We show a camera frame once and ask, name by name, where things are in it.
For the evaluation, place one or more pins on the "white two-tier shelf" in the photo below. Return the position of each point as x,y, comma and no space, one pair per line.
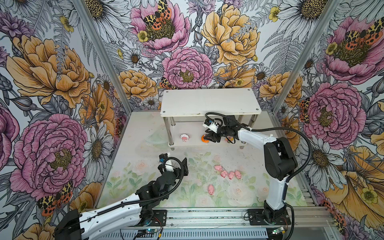
183,112

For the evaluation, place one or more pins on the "left aluminium corner post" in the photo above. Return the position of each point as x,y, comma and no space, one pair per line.
96,39

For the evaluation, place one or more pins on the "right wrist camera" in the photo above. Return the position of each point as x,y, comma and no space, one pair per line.
211,125

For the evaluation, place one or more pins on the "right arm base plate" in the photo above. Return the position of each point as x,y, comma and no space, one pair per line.
258,217

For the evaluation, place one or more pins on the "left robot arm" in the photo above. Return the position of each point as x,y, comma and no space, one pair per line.
134,210

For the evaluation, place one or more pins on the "pink pig toy right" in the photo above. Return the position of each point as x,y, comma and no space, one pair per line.
238,174

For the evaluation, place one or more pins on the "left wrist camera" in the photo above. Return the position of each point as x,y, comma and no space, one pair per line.
165,165

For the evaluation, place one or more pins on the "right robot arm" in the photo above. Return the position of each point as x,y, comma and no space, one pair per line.
280,162

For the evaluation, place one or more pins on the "aluminium corner post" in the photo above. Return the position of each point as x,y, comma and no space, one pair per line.
96,39
323,22

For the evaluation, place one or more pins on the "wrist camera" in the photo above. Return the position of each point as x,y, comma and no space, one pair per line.
165,165
211,125

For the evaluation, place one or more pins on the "pink pig toy left pair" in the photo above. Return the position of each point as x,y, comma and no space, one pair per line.
224,173

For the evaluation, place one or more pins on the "aluminium front rail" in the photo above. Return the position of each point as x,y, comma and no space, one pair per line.
210,218

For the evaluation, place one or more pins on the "pink bear yellow flower toy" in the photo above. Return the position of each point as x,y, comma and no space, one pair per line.
230,140

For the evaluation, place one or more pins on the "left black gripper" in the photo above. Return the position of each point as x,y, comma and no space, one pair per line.
179,174

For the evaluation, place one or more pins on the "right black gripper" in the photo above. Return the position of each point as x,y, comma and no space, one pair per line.
213,135

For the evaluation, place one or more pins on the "pink pig toy front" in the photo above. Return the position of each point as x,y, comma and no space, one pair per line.
211,190

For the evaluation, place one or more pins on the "pink pig toy upper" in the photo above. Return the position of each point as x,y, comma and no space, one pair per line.
218,168

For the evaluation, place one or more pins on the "right aluminium corner post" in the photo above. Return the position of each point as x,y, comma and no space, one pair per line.
323,22

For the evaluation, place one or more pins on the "white vented cable duct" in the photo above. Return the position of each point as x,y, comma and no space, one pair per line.
193,234

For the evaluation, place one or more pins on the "white hooded pink doll toy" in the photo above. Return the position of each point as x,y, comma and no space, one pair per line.
184,137

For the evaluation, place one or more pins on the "pink pig toy middle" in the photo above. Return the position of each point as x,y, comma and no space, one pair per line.
231,175

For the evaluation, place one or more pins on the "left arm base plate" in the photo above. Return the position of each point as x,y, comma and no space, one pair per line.
154,218

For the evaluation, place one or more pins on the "pink bear orange donut toy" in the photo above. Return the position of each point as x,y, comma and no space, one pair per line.
204,140

